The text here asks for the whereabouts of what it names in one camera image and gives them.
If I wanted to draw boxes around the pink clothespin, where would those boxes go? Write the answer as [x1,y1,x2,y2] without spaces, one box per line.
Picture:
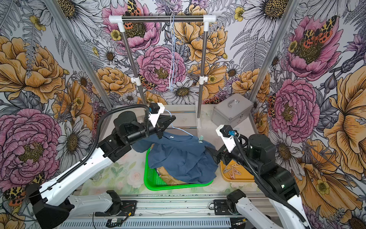
[228,170,236,180]
[231,169,242,177]

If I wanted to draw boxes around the light blue t-shirt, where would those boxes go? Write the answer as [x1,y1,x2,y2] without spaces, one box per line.
[132,133,218,184]

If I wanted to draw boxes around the tan tank top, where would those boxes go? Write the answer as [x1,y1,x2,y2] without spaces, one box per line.
[156,167,186,186]

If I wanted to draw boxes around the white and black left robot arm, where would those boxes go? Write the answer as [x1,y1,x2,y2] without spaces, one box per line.
[26,103,176,229]

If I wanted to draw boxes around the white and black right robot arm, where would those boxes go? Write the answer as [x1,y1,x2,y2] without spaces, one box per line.
[206,134,311,229]

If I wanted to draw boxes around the yellow plastic tray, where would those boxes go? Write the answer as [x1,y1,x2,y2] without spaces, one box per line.
[220,160,254,182]

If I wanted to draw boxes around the silver metal case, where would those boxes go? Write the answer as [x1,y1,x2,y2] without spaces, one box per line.
[211,94,254,127]

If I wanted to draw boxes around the green perforated plastic basket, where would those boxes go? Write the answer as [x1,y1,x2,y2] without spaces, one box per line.
[144,149,213,191]

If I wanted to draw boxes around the metal clothes rack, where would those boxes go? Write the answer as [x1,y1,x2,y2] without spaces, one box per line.
[108,14,217,129]

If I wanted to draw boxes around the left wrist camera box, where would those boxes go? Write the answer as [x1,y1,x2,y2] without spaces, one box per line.
[148,103,165,127]

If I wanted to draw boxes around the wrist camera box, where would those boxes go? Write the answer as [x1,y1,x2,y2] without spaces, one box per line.
[216,125,240,153]
[148,103,165,127]

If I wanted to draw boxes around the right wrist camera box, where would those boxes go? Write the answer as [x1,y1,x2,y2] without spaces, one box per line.
[216,125,240,153]

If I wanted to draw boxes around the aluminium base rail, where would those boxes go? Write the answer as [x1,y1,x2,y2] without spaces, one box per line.
[59,194,254,229]

